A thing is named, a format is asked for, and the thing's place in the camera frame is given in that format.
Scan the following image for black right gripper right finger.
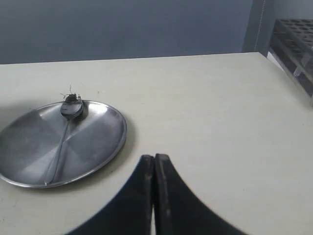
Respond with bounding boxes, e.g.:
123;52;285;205
154;154;244;235

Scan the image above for round stainless steel plate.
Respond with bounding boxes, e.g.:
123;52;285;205
0;100;127;188

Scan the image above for stainless steel spork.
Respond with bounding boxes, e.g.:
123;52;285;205
44;93;84;185

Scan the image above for black test tube rack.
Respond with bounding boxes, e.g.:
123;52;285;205
269;19;313;105

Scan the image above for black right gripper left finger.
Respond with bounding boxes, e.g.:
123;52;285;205
69;155;154;235

